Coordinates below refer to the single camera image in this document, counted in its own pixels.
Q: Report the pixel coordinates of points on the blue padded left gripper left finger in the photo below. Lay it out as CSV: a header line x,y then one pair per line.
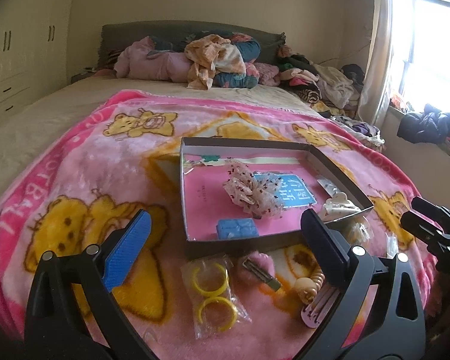
x,y
71,312

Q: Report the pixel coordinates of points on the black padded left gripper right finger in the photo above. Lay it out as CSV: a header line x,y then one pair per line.
x,y
378,313

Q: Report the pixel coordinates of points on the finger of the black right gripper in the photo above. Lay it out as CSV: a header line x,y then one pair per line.
x,y
429,223

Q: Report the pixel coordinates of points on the dark red comb hair clip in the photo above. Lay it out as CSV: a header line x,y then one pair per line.
x,y
313,314

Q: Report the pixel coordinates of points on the white bead clips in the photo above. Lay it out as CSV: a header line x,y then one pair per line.
x,y
358,233

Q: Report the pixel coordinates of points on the white cloud claw clip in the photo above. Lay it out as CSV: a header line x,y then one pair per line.
x,y
336,207

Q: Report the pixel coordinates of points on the pink fluffy hair clip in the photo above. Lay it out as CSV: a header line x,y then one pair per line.
x,y
258,268

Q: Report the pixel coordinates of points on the yellow rings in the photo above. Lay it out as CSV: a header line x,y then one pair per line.
x,y
212,299

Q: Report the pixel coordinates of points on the blue small box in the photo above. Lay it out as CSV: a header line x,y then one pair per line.
x,y
236,229

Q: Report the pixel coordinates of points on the pink dotted fabric bow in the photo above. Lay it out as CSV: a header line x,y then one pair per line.
x,y
257,195

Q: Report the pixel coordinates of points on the clear plastic packet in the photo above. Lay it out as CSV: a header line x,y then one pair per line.
x,y
392,248

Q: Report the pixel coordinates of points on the dark clothes on windowsill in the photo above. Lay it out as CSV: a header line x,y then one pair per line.
x,y
430,126

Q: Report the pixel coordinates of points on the laundry basket with clothes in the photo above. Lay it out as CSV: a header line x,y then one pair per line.
x,y
368,135

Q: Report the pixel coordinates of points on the pink cartoon bear blanket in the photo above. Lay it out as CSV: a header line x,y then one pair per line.
x,y
124,157

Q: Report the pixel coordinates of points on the cream curtain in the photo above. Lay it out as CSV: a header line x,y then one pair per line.
x,y
373,103

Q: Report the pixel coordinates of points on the clothes pile on bed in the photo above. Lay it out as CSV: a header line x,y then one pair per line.
x,y
326,89

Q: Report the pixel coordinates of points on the beige bed sheet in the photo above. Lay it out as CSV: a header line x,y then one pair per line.
x,y
26,135

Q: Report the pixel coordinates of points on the grey cardboard box tray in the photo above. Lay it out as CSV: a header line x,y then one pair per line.
x,y
310,177

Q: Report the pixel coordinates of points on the pink pyjama pile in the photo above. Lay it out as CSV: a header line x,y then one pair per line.
x,y
153,63

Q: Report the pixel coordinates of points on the teal floral pillow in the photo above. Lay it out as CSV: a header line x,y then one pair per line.
x,y
248,80

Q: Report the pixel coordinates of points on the dark grey headboard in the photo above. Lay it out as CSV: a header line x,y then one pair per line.
x,y
115,38

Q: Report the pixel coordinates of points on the white wardrobe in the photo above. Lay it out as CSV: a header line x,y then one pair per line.
x,y
33,47

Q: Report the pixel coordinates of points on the orange floral cloth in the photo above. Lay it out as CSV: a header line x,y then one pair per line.
x,y
210,55

